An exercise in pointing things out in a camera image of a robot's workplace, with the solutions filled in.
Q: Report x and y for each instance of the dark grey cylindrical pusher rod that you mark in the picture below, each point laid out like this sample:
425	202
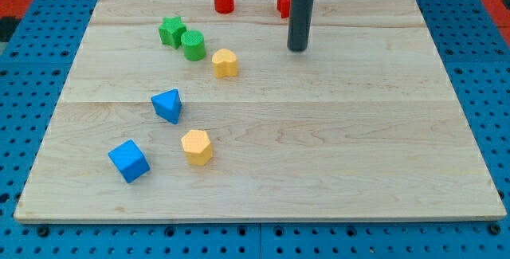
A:
299	24

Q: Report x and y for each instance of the yellow heart block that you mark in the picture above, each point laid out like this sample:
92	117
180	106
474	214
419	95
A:
224	63

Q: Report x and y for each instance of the red block behind rod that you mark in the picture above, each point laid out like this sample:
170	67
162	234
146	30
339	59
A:
283	6

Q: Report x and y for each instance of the green cylinder block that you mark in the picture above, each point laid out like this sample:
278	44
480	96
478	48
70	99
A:
193	44

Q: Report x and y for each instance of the green star block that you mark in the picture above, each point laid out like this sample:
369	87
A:
171	30

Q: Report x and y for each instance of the blue triangle block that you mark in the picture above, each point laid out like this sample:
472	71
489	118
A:
168	105

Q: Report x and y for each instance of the light wooden board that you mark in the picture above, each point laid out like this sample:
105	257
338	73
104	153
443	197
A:
363	126

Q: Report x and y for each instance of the yellow hexagon block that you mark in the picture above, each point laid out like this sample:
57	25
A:
197	147

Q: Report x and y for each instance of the blue cube block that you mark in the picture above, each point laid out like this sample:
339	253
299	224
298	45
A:
129	161

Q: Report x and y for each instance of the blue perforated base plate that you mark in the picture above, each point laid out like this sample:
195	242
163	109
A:
36	63

